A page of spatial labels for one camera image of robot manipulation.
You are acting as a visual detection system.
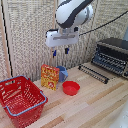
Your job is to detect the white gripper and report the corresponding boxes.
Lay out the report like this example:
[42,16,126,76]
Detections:
[44,28,80,59]

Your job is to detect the blue mug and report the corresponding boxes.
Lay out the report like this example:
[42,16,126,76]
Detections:
[55,65,70,83]

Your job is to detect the yellow and red food box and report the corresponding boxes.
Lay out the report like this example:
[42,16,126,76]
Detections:
[40,63,61,92]

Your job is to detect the red bowl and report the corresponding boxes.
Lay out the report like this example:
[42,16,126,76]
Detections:
[62,80,81,97]

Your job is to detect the black oven tray rack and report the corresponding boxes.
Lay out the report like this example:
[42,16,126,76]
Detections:
[77,63,111,85]

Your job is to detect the black toaster oven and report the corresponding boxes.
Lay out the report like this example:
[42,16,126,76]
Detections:
[90,37,128,80]

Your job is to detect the woven folding screen panel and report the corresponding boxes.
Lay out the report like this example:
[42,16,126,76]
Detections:
[0,0,58,83]
[87,0,128,64]
[54,0,98,72]

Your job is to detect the red plastic shopping basket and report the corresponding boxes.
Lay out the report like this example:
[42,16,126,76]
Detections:
[0,75,49,128]

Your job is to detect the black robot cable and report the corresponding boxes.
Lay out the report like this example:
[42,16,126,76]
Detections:
[78,9,128,36]

